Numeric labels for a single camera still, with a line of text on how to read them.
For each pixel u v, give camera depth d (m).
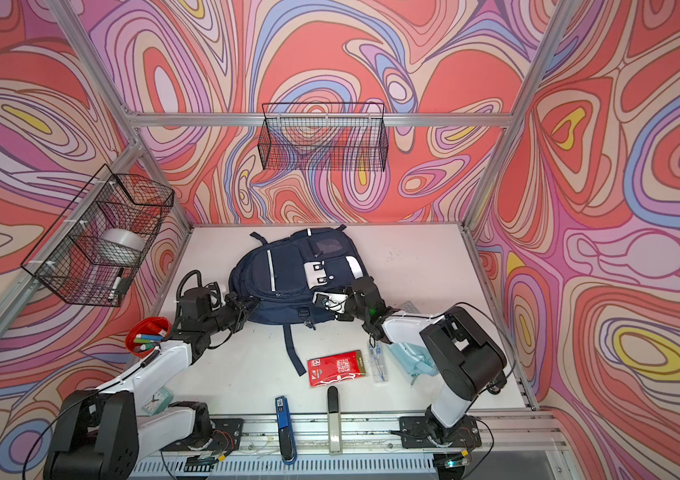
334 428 0.72
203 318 0.68
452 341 0.47
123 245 0.70
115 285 0.72
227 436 0.72
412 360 0.83
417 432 0.73
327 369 0.83
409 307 0.96
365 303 0.71
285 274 0.92
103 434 0.41
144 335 0.78
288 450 0.72
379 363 0.84
